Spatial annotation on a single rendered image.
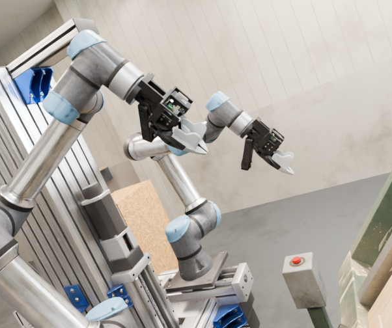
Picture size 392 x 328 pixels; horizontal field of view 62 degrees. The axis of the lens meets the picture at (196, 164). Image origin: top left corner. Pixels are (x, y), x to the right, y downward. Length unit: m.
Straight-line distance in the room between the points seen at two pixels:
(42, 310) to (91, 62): 0.55
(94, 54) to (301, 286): 1.14
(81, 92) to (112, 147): 4.83
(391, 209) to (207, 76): 3.56
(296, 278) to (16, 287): 1.00
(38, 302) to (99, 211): 0.40
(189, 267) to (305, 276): 0.46
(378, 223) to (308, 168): 3.23
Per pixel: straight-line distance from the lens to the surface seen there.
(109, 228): 1.16
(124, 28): 5.09
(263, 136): 1.06
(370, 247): 1.40
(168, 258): 2.86
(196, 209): 1.40
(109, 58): 0.71
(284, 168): 1.07
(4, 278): 0.85
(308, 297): 1.47
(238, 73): 4.42
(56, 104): 0.73
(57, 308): 0.87
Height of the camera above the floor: 1.68
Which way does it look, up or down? 9 degrees down
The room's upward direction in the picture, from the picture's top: 24 degrees counter-clockwise
